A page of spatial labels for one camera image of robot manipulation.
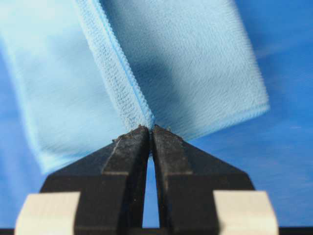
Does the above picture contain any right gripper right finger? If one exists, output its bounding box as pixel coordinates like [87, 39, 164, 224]
[152, 125, 255, 235]

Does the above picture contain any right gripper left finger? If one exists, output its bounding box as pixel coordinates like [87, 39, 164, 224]
[40, 126, 150, 235]

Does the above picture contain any light blue towel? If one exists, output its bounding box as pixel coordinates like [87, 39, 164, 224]
[0, 0, 269, 173]

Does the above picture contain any blue table cloth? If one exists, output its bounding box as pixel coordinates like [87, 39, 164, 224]
[0, 0, 313, 228]

